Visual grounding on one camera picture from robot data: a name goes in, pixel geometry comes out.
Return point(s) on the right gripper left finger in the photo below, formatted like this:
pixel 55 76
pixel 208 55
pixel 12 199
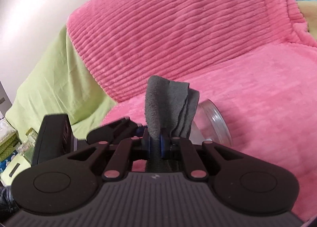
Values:
pixel 127 151

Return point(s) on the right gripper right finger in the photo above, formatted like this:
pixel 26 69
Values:
pixel 173 148

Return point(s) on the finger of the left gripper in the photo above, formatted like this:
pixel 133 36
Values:
pixel 114 132

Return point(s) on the clear plastic jar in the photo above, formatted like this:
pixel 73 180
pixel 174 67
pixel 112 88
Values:
pixel 209 125

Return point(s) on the grey cleaning cloth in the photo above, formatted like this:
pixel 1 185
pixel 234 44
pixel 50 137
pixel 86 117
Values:
pixel 169 105

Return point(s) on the clutter on side table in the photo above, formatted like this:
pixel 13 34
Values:
pixel 16 155

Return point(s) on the green sheet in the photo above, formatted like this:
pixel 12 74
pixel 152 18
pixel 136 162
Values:
pixel 59 84

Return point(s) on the pink ribbed blanket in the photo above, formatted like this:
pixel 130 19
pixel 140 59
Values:
pixel 255 59

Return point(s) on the yellow sofa cover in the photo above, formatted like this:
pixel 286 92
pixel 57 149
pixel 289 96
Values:
pixel 309 11

